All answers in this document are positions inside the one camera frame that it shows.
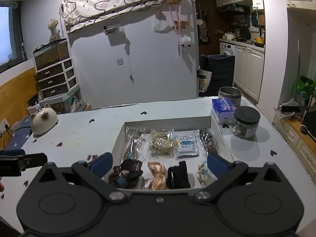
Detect blue tissue pack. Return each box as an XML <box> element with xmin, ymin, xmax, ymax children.
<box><xmin>212</xmin><ymin>98</ymin><xmax>236</xmax><ymax>125</ymax></box>

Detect bag of beige hair ties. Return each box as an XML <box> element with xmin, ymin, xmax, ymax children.
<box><xmin>149</xmin><ymin>129</ymin><xmax>177</xmax><ymax>158</ymax></box>

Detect green plant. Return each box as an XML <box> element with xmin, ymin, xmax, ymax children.
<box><xmin>293</xmin><ymin>75</ymin><xmax>315</xmax><ymax>106</ymax></box>

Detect white tote bag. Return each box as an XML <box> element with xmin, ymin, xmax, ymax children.
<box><xmin>198</xmin><ymin>69</ymin><xmax>212</xmax><ymax>93</ymax></box>

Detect bag of hair clips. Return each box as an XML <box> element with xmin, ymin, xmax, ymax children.
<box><xmin>121</xmin><ymin>127</ymin><xmax>146</xmax><ymax>163</ymax></box>

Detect grey metal tin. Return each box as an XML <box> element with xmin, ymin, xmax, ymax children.
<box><xmin>218</xmin><ymin>87</ymin><xmax>242</xmax><ymax>107</ymax></box>

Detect dried flower bouquet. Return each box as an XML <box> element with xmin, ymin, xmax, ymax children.
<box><xmin>47</xmin><ymin>18</ymin><xmax>60</xmax><ymax>42</ymax></box>

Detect person's left hand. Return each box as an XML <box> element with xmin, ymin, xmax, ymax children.
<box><xmin>0</xmin><ymin>182</ymin><xmax>5</xmax><ymax>192</ymax></box>

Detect black scrunchie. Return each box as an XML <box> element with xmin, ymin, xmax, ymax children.
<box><xmin>166</xmin><ymin>161</ymin><xmax>191</xmax><ymax>189</ymax></box>

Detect glass terrarium tank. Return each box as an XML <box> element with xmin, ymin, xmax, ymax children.
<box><xmin>33</xmin><ymin>39</ymin><xmax>70</xmax><ymax>71</ymax></box>

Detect white drawer cabinet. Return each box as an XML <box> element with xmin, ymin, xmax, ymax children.
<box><xmin>36</xmin><ymin>58</ymin><xmax>79</xmax><ymax>98</ymax></box>

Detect brown pink crochet scrunchie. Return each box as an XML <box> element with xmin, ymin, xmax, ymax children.
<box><xmin>108</xmin><ymin>159</ymin><xmax>143</xmax><ymax>189</ymax></box>

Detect blue white packet bag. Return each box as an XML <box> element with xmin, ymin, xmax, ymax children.
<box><xmin>176</xmin><ymin>134</ymin><xmax>199</xmax><ymax>159</ymax></box>

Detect glass jar with black lid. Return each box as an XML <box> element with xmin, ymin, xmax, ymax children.
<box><xmin>231</xmin><ymin>106</ymin><xmax>260</xmax><ymax>139</ymax></box>

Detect white cat-shaped ceramic holder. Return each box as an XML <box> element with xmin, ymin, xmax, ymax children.
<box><xmin>31</xmin><ymin>103</ymin><xmax>58</xmax><ymax>136</ymax></box>

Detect white plush sheep toy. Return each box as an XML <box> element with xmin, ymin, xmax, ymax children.
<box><xmin>180</xmin><ymin>36</ymin><xmax>192</xmax><ymax>47</ymax></box>

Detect white washing machine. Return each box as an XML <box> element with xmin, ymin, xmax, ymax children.
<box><xmin>220</xmin><ymin>42</ymin><xmax>235</xmax><ymax>56</ymax></box>

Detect dark blue laundry hamper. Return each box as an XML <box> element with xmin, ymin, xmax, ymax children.
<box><xmin>197</xmin><ymin>55</ymin><xmax>235</xmax><ymax>97</ymax></box>

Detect peach satin scrunchie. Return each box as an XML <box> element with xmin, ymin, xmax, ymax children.
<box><xmin>142</xmin><ymin>162</ymin><xmax>168</xmax><ymax>190</ymax></box>

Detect white tray box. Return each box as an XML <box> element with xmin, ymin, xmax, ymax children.
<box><xmin>103</xmin><ymin>116</ymin><xmax>232</xmax><ymax>190</ymax></box>

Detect bag of dark hair ties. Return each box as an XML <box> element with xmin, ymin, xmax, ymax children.
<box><xmin>199</xmin><ymin>128</ymin><xmax>219</xmax><ymax>155</ymax></box>

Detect white wall socket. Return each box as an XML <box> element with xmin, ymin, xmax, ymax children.
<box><xmin>0</xmin><ymin>118</ymin><xmax>10</xmax><ymax>134</ymax></box>

